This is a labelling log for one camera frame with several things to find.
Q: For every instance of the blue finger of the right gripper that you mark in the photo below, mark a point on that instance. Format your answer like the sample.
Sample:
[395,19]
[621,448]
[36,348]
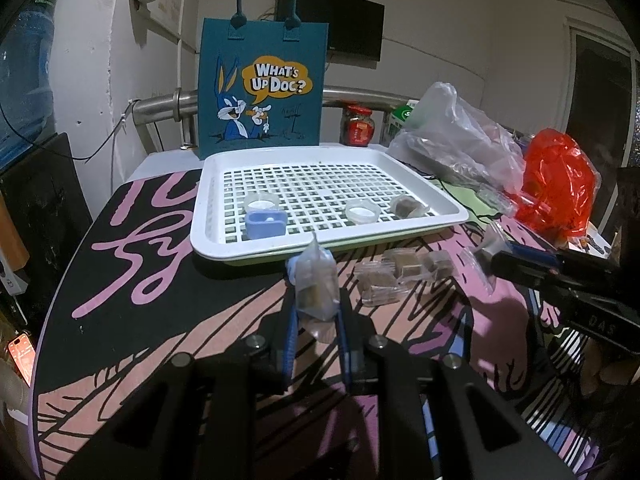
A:
[534,255]

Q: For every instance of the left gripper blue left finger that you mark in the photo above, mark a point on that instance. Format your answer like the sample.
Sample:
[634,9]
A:
[290,323]

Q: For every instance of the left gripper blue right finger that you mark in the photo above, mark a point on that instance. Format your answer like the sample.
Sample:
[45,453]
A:
[348,339]

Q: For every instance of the clear packet with brown cube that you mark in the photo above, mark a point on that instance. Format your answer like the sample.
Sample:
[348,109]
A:
[313,275]

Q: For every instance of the clear packet brown cube table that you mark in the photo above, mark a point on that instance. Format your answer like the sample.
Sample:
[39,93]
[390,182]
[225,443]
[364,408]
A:
[377,283]

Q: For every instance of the person's right hand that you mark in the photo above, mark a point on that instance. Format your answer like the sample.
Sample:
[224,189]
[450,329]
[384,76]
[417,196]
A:
[603,364]

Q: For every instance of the red plastic bag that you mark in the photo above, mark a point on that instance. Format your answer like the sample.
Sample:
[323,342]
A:
[559,188]

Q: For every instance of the blue plastic case in tray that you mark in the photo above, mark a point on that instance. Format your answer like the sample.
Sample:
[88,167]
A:
[264,223]

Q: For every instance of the clear round lidded cup left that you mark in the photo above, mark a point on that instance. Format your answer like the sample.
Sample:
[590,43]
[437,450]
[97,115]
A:
[261,201]

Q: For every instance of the clear round lidded cup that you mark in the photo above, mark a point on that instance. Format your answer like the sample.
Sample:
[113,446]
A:
[261,201]
[362,211]

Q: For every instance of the white slotted plastic tray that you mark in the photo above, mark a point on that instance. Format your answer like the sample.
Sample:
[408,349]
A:
[313,183]

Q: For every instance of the clear round lidded cup right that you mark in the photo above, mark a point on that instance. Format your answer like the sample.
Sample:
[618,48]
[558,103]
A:
[362,211]

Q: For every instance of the clear packet brown cube tray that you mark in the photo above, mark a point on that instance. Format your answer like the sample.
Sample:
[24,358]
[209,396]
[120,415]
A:
[406,207]

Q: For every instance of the clear grey plastic bag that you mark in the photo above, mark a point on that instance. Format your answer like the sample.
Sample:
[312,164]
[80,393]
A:
[446,136]

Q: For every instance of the cartoon print bed sheet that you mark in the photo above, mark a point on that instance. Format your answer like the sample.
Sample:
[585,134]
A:
[156,363]

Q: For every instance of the green white carton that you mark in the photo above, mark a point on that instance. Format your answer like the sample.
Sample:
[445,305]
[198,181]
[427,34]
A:
[394,121]

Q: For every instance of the red lidded glass jar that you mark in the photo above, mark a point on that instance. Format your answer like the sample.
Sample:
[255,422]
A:
[357,126]

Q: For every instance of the teal Bugs Bunny tote bag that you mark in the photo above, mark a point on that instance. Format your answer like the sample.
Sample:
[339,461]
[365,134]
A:
[260,83]

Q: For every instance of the black water dispenser cabinet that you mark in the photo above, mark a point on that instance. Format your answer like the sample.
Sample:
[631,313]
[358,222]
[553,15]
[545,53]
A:
[46,205]

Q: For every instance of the brown cardboard box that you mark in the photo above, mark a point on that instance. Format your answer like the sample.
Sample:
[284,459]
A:
[12,246]

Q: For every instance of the blue water cooler bottle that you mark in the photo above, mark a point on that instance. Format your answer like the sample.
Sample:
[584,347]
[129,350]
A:
[26,96]

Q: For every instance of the metal bed rail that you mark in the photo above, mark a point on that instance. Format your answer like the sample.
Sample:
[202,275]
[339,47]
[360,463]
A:
[182,106]

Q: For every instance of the black wall television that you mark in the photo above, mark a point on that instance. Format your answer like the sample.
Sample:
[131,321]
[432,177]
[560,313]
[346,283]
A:
[355,27]

